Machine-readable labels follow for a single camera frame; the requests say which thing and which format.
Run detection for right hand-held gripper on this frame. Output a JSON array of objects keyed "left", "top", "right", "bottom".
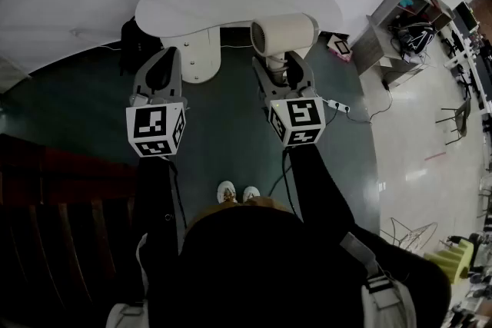
[{"left": 251, "top": 51, "right": 327, "bottom": 148}]

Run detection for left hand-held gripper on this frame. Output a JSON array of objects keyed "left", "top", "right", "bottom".
[{"left": 125, "top": 46, "right": 188, "bottom": 158}]

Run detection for cream hair dryer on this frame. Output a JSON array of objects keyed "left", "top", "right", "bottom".
[{"left": 250, "top": 12, "right": 320, "bottom": 85}]

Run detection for person's right forearm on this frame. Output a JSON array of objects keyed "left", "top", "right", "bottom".
[{"left": 286, "top": 144, "right": 357, "bottom": 239}]

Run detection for person's left forearm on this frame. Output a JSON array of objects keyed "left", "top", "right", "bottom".
[{"left": 132, "top": 155, "right": 181, "bottom": 254}]

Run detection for white power strip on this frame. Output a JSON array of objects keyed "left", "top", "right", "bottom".
[{"left": 322, "top": 98, "right": 351, "bottom": 114}]

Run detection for pink box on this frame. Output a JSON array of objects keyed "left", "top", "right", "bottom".
[{"left": 326, "top": 33, "right": 353, "bottom": 61}]

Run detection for grey open shelf cabinet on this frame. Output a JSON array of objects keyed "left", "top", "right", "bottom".
[{"left": 351, "top": 0, "right": 454, "bottom": 88}]

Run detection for person's right white shoe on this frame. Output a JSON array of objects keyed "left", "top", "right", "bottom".
[{"left": 242, "top": 186, "right": 261, "bottom": 204}]

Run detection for person's white shoe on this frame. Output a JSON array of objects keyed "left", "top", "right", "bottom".
[
  {"left": 217, "top": 180, "right": 237, "bottom": 204},
  {"left": 242, "top": 186, "right": 261, "bottom": 204}
]

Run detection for person's left white shoe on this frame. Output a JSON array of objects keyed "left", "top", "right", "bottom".
[{"left": 217, "top": 180, "right": 237, "bottom": 204}]

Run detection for person's yellow trousers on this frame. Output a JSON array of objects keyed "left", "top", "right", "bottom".
[{"left": 188, "top": 195, "right": 293, "bottom": 230}]

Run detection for black bag in cabinet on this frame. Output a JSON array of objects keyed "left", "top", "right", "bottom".
[{"left": 391, "top": 22, "right": 437, "bottom": 53}]

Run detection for dark wooden furniture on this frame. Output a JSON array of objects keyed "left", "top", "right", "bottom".
[{"left": 0, "top": 133, "right": 139, "bottom": 328}]

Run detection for dark metal chair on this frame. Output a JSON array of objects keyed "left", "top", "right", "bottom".
[{"left": 435, "top": 98, "right": 473, "bottom": 146}]

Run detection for white office desk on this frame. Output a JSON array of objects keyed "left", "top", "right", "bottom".
[{"left": 444, "top": 17, "right": 492, "bottom": 114}]

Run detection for black monitor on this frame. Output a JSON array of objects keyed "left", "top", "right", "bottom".
[{"left": 453, "top": 1, "right": 480, "bottom": 31}]

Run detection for person's black torso clothing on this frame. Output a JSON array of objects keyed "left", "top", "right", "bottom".
[{"left": 141, "top": 203, "right": 453, "bottom": 328}]

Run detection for green foam block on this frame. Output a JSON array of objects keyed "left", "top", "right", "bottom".
[{"left": 424, "top": 237, "right": 476, "bottom": 285}]

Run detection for black power strip cable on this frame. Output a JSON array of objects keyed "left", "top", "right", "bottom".
[{"left": 347, "top": 79, "right": 394, "bottom": 124}]

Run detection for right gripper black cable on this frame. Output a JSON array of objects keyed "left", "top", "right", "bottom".
[{"left": 281, "top": 148, "right": 304, "bottom": 224}]

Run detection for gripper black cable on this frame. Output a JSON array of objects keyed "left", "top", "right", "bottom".
[
  {"left": 167, "top": 156, "right": 188, "bottom": 231},
  {"left": 281, "top": 148, "right": 304, "bottom": 224}
]

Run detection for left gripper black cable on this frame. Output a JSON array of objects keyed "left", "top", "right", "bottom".
[{"left": 167, "top": 156, "right": 188, "bottom": 231}]

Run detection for wire frame chair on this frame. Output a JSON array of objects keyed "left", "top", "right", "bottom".
[{"left": 379, "top": 217, "right": 439, "bottom": 253}]

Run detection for grey left shoulder strap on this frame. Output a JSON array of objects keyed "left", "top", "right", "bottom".
[{"left": 105, "top": 234, "right": 151, "bottom": 328}]

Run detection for grey shoulder strap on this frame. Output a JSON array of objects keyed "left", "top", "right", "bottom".
[
  {"left": 105, "top": 234, "right": 151, "bottom": 328},
  {"left": 340, "top": 232, "right": 418, "bottom": 328}
]

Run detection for grey right shoulder strap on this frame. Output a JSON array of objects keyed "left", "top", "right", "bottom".
[{"left": 340, "top": 232, "right": 418, "bottom": 328}]

